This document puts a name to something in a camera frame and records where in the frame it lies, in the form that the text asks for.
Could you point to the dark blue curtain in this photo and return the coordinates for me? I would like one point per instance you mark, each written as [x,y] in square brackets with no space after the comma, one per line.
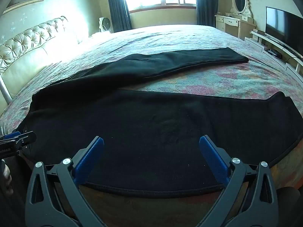
[206,2]
[118,4]

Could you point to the black pants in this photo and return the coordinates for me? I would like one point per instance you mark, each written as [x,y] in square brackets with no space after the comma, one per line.
[142,123]

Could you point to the person's left hand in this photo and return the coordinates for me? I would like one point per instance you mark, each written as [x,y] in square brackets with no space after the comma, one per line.
[6,179]

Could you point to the floral bedspread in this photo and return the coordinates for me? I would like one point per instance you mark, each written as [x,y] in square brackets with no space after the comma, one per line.
[213,80]

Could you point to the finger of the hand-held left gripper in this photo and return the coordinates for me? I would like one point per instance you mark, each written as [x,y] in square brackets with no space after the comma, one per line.
[27,137]

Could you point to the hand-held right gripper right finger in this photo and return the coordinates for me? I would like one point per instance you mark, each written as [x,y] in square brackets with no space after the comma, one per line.
[213,158]

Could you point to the black set-top box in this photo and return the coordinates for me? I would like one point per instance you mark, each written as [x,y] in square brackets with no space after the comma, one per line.
[274,53]

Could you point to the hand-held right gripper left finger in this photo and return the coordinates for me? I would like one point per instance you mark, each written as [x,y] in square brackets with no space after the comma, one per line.
[91,160]

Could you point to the cream tufted headboard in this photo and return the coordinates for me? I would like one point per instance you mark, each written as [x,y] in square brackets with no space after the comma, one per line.
[28,42]

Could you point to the cream dressing table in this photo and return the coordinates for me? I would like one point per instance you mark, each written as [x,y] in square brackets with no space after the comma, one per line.
[232,24]

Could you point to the white television stand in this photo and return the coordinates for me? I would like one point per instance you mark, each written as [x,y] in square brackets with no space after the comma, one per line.
[260,40]

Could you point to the white fan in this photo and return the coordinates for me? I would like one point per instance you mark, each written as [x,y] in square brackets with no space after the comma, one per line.
[104,24]

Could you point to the black television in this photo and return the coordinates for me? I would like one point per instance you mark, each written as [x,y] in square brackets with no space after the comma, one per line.
[281,28]

